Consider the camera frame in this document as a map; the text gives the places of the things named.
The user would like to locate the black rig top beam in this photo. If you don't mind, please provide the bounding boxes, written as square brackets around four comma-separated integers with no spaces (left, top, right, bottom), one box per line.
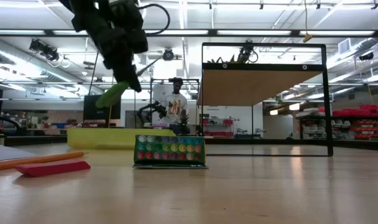
[0,29,378,38]

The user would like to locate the black ceiling fixture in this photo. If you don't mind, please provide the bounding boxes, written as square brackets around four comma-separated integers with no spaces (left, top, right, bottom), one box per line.
[358,51,375,62]

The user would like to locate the yellow hanging hook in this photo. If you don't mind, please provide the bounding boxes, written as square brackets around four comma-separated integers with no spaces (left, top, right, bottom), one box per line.
[302,0,314,44]

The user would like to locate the black background rig frame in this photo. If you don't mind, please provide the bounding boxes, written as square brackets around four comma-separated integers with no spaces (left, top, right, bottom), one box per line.
[149,78,201,138]

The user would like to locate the black webcam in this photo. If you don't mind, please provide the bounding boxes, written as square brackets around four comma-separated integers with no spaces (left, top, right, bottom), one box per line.
[237,39,259,65]

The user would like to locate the green handled scissors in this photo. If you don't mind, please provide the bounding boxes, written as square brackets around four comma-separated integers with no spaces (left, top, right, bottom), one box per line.
[94,80,130,128]

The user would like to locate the rack with red bins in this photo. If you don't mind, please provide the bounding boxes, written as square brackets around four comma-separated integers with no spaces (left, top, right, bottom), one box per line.
[296,104,378,141]

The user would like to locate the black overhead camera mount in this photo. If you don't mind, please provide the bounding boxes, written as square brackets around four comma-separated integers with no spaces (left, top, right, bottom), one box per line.
[29,39,61,62]

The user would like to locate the round black ceiling camera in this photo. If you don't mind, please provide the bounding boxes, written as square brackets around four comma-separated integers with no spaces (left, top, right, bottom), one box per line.
[162,48,175,62]

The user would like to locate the white ceiling vent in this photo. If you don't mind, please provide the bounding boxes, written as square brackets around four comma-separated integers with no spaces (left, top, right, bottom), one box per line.
[337,37,352,55]

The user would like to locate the wooden shelf riser black frame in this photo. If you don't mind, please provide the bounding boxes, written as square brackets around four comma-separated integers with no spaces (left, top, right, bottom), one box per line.
[201,42,334,157]

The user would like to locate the orange pencil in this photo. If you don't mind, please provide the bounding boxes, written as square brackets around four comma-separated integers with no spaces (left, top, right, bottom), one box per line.
[0,151,86,172]

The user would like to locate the white shelf red bins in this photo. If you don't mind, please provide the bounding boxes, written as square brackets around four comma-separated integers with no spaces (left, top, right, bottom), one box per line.
[200,116,235,138]

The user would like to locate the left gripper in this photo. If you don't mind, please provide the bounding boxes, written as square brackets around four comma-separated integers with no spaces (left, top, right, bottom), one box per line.
[89,0,149,93]

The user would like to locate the green yellow crayon box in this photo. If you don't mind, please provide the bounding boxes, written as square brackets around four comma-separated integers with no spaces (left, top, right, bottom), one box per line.
[132,134,208,170]

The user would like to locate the red eraser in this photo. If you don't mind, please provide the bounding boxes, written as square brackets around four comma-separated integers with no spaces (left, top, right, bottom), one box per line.
[14,160,91,178]

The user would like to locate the yellow transparent pencil case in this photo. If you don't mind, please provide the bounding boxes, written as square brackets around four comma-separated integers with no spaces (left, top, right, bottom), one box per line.
[67,127,177,150]

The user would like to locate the potted succulent plant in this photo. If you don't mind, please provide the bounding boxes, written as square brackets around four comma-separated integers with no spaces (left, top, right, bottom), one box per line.
[206,54,239,64]

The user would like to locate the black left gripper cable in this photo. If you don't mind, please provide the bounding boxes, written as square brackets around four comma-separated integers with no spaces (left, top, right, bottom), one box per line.
[138,2,172,35]

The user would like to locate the person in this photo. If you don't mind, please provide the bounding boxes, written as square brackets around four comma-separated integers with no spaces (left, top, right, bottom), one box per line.
[160,77,190,135]

